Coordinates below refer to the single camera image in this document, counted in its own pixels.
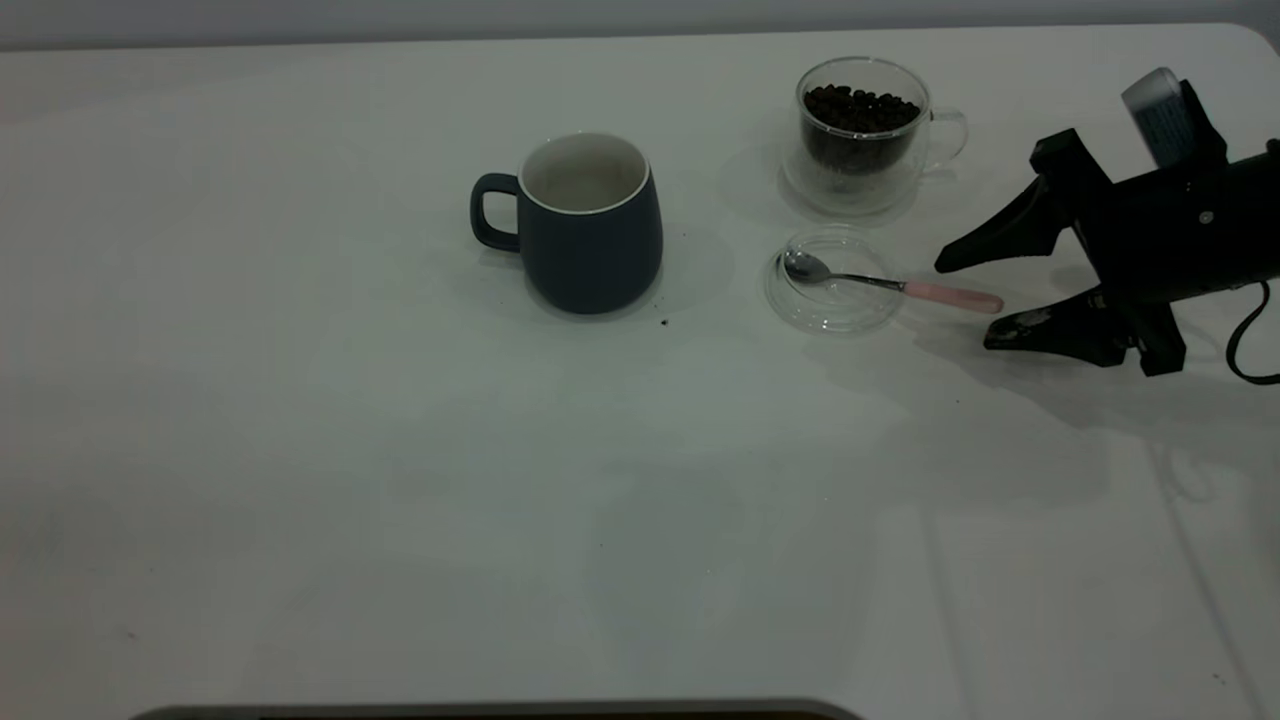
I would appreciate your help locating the dark grey ceramic mug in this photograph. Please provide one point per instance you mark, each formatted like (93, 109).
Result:
(590, 260)

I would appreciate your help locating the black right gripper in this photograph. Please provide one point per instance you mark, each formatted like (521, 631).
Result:
(1190, 235)

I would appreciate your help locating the clear double-wall glass cup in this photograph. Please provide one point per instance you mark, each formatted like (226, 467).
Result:
(815, 185)

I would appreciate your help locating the roasted coffee beans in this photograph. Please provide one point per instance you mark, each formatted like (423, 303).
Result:
(860, 115)

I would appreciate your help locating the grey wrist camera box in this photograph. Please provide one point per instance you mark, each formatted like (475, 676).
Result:
(1160, 120)

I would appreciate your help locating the clear round glass lid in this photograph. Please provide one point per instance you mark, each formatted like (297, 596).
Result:
(835, 310)

